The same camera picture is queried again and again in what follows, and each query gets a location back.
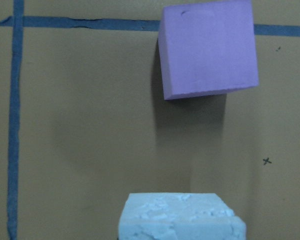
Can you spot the light blue foam block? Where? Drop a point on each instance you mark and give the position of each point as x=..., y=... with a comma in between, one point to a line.
x=179, y=216

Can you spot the purple foam block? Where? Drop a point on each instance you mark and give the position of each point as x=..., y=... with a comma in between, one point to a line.
x=207, y=49

